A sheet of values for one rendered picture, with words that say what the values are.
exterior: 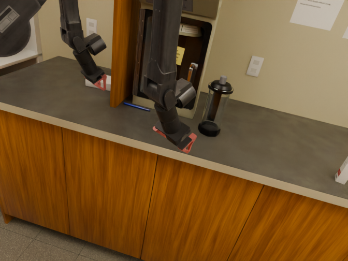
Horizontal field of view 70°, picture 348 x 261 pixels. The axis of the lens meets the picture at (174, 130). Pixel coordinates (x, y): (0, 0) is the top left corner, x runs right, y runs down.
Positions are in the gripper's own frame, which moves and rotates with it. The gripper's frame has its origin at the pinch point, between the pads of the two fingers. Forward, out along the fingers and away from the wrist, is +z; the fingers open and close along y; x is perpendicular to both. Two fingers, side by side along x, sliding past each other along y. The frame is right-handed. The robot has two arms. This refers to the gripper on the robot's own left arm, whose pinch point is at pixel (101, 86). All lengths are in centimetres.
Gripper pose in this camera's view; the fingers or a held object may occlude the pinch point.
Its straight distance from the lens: 118.0
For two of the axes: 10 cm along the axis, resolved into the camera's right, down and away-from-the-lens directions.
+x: -7.0, 6.5, -3.1
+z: 2.1, 5.9, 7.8
